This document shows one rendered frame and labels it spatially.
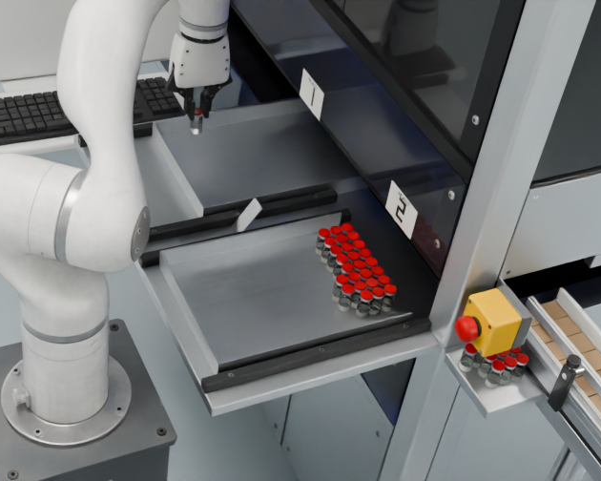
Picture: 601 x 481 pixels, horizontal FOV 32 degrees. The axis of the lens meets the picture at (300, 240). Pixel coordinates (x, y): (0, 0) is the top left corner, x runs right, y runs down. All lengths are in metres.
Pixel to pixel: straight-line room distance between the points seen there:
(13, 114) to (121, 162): 0.91
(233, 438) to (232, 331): 1.00
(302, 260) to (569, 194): 0.48
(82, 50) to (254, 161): 0.76
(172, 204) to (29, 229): 0.62
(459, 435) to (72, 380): 0.79
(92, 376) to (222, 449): 1.16
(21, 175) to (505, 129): 0.64
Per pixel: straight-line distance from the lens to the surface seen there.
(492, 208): 1.55
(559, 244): 1.72
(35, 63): 2.34
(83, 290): 1.43
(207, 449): 2.65
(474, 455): 2.12
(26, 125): 2.18
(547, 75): 1.44
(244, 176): 2.00
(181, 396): 2.75
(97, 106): 1.32
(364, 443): 2.12
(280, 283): 1.79
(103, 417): 1.60
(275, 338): 1.70
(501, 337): 1.63
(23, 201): 1.33
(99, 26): 1.33
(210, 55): 1.87
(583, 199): 1.68
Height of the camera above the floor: 2.13
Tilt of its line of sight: 42 degrees down
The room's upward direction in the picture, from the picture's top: 10 degrees clockwise
